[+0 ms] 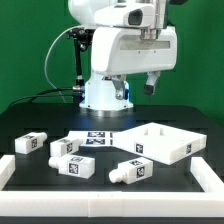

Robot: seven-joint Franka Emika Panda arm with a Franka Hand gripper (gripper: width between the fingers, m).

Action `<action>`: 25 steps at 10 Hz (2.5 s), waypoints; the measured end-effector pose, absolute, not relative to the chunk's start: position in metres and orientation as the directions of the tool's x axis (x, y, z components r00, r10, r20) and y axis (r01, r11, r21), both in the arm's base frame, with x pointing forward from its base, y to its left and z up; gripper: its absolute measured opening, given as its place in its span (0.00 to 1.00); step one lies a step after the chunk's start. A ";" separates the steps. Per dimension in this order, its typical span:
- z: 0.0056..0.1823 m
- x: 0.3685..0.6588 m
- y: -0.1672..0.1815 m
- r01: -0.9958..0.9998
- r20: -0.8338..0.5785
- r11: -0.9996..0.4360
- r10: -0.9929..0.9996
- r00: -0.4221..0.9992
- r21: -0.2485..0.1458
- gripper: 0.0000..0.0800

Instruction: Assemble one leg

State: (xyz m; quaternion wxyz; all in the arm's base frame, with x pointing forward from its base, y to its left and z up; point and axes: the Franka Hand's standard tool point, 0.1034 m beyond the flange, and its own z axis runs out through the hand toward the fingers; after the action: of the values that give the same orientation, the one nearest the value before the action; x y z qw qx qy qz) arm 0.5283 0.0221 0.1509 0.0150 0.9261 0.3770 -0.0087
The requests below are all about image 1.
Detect white square tabletop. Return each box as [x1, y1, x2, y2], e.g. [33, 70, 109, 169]
[113, 123, 207, 165]

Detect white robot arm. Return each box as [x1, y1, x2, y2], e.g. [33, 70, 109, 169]
[68, 0, 188, 113]

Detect black cables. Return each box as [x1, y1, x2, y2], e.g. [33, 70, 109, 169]
[7, 87, 84, 109]

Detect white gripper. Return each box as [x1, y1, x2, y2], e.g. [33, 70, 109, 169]
[91, 27, 177, 100]

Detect white U-shaped fence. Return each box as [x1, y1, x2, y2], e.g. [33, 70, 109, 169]
[0, 155, 224, 217]

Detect grey cable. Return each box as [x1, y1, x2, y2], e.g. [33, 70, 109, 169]
[43, 25, 85, 104]

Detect white tag sheet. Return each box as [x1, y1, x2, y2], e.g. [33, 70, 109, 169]
[68, 131, 113, 147]

